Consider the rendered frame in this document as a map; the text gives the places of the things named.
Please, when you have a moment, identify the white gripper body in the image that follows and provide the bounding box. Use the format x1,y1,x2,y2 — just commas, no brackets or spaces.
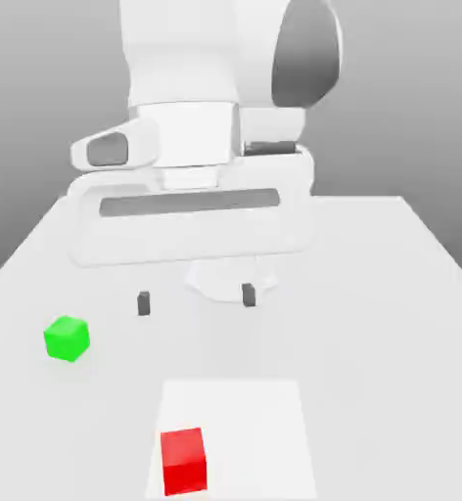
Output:
66,145,317,270

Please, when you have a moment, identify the small green cube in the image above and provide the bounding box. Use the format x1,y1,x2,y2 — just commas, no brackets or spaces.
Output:
42,314,92,364

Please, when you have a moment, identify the small red cube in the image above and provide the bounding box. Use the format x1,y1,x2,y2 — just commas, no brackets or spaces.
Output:
160,427,209,498

